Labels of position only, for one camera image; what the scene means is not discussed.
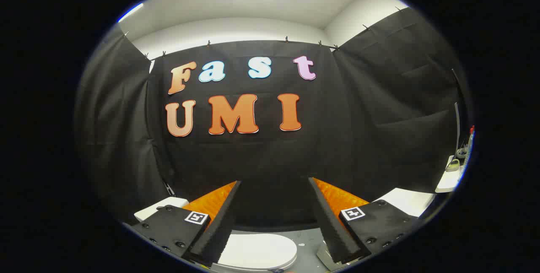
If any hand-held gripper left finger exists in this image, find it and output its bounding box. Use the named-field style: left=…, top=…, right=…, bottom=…
left=127, top=180, right=242, bottom=268

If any clear bottle with red cap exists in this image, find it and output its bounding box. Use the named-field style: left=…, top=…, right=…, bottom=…
left=464, top=125, right=476, bottom=170

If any white drawer cabinet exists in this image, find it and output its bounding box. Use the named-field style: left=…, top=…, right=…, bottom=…
left=316, top=188, right=436, bottom=272

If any white side table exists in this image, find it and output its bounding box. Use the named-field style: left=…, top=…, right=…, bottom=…
left=435, top=155, right=467, bottom=193

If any white toilet lid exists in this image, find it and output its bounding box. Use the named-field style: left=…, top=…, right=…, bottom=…
left=216, top=234, right=298, bottom=271

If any black backdrop cloth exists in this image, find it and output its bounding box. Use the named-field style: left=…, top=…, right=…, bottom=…
left=74, top=7, right=471, bottom=231

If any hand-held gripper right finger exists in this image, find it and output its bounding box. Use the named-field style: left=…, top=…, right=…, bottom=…
left=308, top=177, right=419, bottom=265

